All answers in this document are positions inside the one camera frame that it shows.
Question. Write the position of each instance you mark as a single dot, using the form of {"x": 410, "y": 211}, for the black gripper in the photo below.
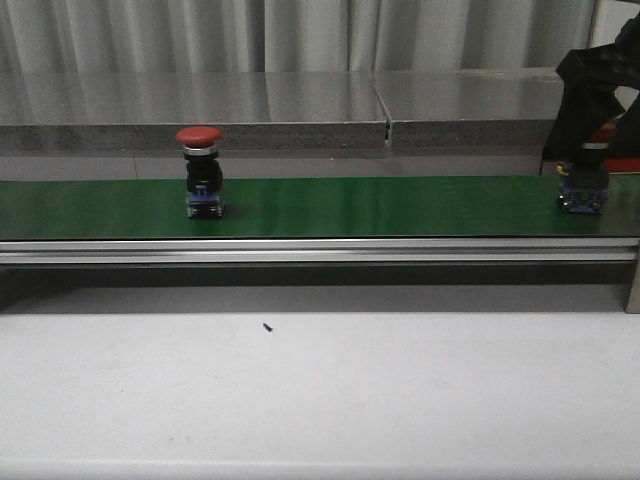
{"x": 591, "y": 77}

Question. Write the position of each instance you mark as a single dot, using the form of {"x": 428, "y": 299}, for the red push button front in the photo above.
{"x": 583, "y": 178}

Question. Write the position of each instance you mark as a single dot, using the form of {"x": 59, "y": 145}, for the red push button corner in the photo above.
{"x": 204, "y": 174}

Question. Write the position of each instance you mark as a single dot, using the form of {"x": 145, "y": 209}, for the red plastic tray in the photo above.
{"x": 629, "y": 165}

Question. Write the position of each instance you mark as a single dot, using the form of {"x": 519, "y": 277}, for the green conveyor belt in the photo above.
{"x": 458, "y": 206}

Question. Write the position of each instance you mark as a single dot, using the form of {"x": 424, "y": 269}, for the grey stone counter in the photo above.
{"x": 85, "y": 126}

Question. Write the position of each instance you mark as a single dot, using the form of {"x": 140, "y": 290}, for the grey conveyor support leg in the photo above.
{"x": 630, "y": 275}

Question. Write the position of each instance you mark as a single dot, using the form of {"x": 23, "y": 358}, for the white pleated curtain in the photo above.
{"x": 284, "y": 36}

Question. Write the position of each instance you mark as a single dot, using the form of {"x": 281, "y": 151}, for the aluminium conveyor frame rail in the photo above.
{"x": 337, "y": 250}

